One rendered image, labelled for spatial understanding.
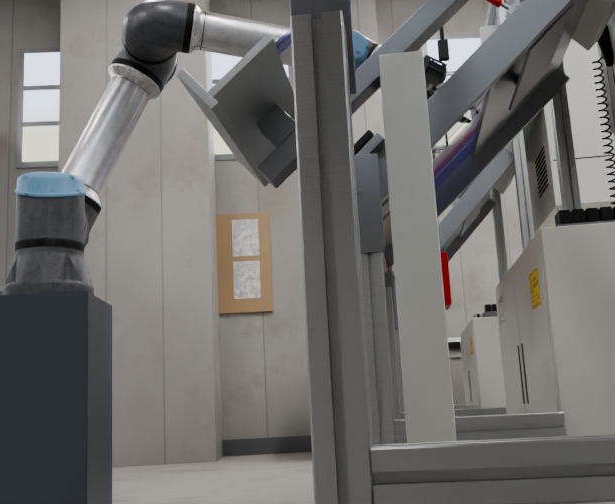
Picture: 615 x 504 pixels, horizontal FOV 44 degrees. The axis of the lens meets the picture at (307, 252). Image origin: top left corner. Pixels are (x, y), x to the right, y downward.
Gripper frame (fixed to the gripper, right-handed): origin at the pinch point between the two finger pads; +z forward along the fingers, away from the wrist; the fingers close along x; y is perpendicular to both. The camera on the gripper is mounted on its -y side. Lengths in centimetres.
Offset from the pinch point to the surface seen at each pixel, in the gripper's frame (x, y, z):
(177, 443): 360, -165, -103
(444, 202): 36.0, -10.3, 2.1
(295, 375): 430, -88, -66
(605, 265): -32, -24, 36
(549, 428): -36, -52, 39
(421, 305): -63, -48, 15
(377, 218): -36, -36, 0
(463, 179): 36.0, -2.5, 3.4
